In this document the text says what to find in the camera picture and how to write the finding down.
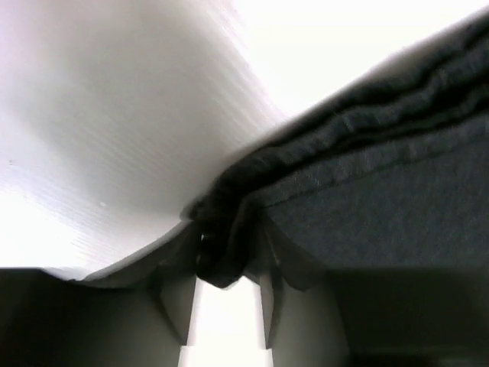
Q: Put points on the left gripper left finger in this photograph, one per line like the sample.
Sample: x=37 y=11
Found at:
x=138 y=315

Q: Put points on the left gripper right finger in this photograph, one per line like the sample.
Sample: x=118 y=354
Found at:
x=314 y=316

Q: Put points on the black trousers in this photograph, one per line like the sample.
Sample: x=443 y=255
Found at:
x=392 y=174

